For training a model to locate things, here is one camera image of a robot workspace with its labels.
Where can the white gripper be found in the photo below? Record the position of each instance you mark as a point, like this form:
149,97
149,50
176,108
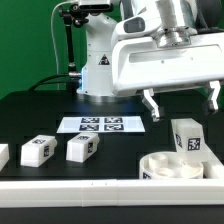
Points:
138,64

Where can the white round stool seat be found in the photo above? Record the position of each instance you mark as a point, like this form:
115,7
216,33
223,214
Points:
168,165

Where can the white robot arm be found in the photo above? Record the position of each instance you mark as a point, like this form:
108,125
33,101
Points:
180,20

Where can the paper sheet with markers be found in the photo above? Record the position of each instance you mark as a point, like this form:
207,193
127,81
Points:
130,124

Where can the white front fence bar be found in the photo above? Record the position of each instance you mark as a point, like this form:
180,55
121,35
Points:
87,193

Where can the white left fence bar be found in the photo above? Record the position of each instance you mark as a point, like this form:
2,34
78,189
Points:
4,155

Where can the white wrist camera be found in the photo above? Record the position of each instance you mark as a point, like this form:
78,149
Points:
135,27

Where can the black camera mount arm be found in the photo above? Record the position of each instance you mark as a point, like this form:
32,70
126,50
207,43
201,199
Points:
70,40

